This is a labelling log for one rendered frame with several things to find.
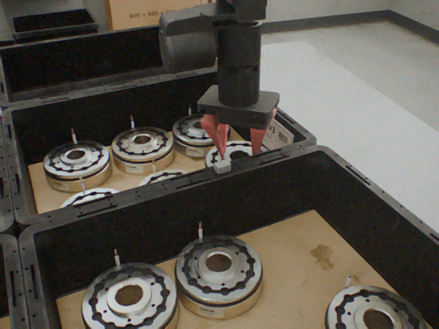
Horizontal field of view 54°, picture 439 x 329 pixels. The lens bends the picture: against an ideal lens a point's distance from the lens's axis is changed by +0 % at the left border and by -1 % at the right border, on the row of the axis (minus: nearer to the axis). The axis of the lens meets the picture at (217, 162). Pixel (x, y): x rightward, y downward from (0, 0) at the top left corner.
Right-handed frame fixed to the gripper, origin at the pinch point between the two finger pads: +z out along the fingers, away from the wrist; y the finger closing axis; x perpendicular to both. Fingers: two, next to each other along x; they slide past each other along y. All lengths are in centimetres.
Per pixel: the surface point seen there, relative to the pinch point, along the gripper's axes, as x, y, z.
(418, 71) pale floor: 275, 52, 89
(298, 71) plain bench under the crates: 79, -5, 18
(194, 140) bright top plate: 5.2, -9.5, 2.4
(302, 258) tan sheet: -11.8, 12.1, 6.5
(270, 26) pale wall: 321, -70, 78
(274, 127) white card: 6.5, 3.9, -1.5
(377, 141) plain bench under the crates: 43, 21, 19
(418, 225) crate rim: -12.7, 24.0, -3.1
